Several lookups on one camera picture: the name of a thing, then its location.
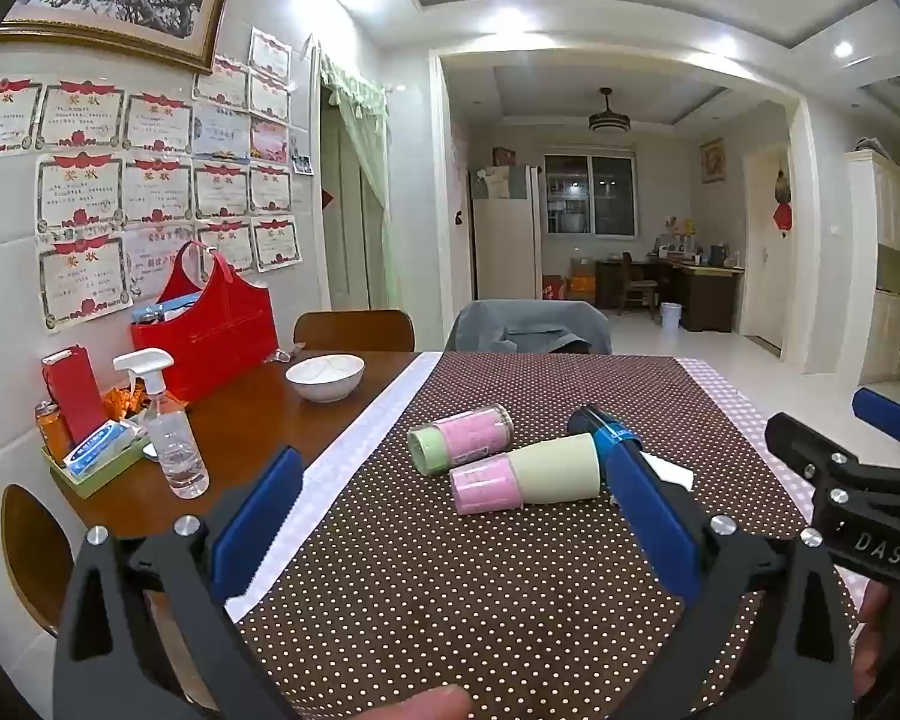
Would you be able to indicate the red cardboard box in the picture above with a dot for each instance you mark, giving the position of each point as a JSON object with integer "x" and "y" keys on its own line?
{"x": 554, "y": 289}

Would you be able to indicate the brown polka dot tablecloth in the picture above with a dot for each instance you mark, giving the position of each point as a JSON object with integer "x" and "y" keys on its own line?
{"x": 495, "y": 592}

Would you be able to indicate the person's left hand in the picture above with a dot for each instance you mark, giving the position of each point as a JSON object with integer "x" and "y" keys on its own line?
{"x": 416, "y": 706}

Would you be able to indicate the person's right hand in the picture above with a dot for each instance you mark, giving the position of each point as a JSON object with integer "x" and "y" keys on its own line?
{"x": 870, "y": 637}

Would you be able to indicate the round ceiling lamp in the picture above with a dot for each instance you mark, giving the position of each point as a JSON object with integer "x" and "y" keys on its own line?
{"x": 609, "y": 120}

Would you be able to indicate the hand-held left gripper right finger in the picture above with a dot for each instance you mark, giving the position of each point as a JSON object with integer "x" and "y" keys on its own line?
{"x": 654, "y": 514}

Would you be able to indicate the blue cup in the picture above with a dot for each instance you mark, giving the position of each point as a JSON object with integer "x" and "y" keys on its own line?
{"x": 600, "y": 427}

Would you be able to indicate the orange can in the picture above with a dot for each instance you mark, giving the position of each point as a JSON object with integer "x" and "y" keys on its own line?
{"x": 51, "y": 431}

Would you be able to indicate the green curtain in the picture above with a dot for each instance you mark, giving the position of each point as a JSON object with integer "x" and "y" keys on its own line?
{"x": 364, "y": 135}

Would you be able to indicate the orange cardboard box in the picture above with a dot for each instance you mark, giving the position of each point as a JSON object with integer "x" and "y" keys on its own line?
{"x": 581, "y": 281}

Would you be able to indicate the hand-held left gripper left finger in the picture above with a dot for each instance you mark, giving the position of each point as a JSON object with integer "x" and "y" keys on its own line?
{"x": 259, "y": 517}

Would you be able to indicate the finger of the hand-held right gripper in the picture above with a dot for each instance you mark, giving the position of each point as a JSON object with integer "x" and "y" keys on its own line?
{"x": 802, "y": 448}
{"x": 885, "y": 414}

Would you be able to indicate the cream door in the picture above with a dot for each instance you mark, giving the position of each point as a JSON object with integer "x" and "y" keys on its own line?
{"x": 761, "y": 277}

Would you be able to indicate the small framed picture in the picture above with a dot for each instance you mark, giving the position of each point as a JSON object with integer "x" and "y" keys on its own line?
{"x": 712, "y": 160}

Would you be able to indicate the white waste bin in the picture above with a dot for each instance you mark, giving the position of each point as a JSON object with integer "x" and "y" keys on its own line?
{"x": 670, "y": 315}

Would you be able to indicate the clear spray bottle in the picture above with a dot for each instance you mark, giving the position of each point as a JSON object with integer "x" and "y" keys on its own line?
{"x": 176, "y": 442}

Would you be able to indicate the wall of award certificates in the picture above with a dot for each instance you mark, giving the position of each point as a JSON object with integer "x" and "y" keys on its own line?
{"x": 157, "y": 187}

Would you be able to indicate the red handbag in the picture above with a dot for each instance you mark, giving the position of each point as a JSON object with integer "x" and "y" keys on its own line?
{"x": 210, "y": 345}

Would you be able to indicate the red packet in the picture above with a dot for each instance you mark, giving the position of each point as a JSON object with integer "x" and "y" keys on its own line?
{"x": 75, "y": 394}

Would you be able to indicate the white tissue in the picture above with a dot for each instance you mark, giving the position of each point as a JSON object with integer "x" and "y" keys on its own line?
{"x": 671, "y": 474}

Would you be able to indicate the grey jacket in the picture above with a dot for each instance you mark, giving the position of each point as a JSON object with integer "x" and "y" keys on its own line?
{"x": 529, "y": 326}

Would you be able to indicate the orange snack packet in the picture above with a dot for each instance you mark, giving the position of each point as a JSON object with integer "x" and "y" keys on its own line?
{"x": 124, "y": 399}

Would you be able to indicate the white bowl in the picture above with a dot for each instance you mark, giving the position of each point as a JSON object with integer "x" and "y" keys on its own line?
{"x": 325, "y": 376}

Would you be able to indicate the dark wooden desk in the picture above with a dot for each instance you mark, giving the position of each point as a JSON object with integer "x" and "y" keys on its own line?
{"x": 709, "y": 296}

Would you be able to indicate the green tray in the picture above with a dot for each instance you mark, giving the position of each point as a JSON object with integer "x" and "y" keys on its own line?
{"x": 97, "y": 481}

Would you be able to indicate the dark wooden chair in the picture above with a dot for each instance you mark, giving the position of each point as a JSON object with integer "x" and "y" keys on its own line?
{"x": 636, "y": 289}

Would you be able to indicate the white refrigerator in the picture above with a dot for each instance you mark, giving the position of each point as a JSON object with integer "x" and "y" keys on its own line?
{"x": 504, "y": 240}

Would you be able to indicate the blue and white tissue pack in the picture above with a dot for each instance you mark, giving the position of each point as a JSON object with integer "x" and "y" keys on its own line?
{"x": 101, "y": 450}

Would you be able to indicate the window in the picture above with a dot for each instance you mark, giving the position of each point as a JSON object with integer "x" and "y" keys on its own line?
{"x": 589, "y": 195}

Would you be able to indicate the red hanging ornament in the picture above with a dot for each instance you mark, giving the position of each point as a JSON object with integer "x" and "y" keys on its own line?
{"x": 781, "y": 214}

